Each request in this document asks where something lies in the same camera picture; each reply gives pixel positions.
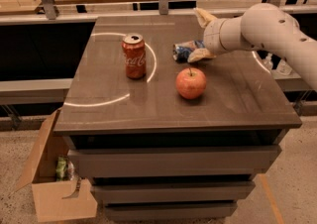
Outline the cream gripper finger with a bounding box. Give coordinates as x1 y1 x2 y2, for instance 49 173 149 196
194 8 217 28
187 49 216 63

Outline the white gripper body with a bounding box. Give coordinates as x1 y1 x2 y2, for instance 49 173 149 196
203 18 233 55

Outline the red bull can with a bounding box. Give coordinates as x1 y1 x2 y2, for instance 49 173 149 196
173 41 205 62

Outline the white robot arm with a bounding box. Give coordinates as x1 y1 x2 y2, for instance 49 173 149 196
194 3 317 90

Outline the red coca-cola can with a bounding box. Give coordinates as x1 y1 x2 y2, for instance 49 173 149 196
122 33 147 79

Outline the red apple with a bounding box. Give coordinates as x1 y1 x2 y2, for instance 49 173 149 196
175 67 207 100

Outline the clear plastic bottle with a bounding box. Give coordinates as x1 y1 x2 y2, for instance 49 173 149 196
276 59 292 75
263 54 273 71

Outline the grey drawer cabinet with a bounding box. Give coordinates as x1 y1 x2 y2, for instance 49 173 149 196
54 15 301 221

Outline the green snack bag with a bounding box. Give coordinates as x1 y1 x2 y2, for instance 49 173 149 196
55 156 67 181

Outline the cardboard box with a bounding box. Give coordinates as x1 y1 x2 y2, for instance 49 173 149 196
15 110 98 223

